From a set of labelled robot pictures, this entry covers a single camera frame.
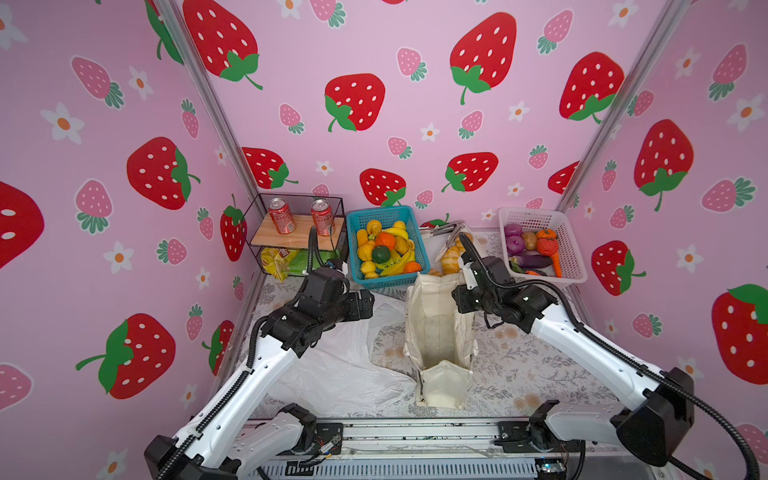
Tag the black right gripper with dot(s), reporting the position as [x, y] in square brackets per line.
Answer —
[459, 297]

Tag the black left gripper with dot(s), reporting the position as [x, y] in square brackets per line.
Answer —
[365, 304]

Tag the beige canvas tote bag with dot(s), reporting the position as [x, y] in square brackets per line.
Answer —
[439, 341]

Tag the green avocado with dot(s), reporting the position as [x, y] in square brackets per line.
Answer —
[381, 254]

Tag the white plastic bag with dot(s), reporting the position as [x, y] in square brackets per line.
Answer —
[337, 377]

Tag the yellow chips bag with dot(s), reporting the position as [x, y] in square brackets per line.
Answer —
[277, 262]

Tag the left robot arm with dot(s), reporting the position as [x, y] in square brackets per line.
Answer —
[214, 445]

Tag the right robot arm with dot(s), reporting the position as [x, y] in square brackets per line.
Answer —
[655, 409]

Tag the long striped bread loaf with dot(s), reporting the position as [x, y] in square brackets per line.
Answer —
[450, 260]

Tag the purple eggplant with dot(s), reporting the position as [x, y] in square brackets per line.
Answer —
[531, 262]

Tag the purple onion front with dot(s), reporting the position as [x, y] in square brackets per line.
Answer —
[515, 245]

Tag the purple onion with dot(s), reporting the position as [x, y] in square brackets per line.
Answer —
[512, 229]
[515, 245]

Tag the small orange tangerine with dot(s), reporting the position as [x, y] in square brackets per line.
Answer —
[412, 267]

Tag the white plastic tray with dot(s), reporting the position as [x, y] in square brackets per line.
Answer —
[436, 246]

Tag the metal tongs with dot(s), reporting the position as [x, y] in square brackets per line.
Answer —
[433, 229]

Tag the purple onion back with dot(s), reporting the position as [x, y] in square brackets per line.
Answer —
[512, 229]

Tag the brown potato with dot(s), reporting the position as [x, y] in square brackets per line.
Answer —
[530, 240]

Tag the white plastic basket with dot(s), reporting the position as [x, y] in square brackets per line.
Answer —
[572, 265]

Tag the teal plastic basket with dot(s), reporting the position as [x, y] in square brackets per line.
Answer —
[364, 226]

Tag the red tomato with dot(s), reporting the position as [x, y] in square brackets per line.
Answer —
[547, 247]

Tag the orange carrot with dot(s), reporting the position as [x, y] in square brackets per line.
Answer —
[557, 265]

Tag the red soda can right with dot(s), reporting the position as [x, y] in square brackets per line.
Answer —
[323, 218]

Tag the red soda can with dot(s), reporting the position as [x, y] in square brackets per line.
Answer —
[281, 215]
[323, 218]

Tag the yellow banana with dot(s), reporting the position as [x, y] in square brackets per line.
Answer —
[397, 232]

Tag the red soda can left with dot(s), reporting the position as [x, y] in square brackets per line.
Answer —
[281, 215]

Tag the black wire wooden shelf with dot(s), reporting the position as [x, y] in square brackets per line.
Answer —
[265, 235]

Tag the metal base rail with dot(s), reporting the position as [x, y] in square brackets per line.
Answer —
[449, 448]

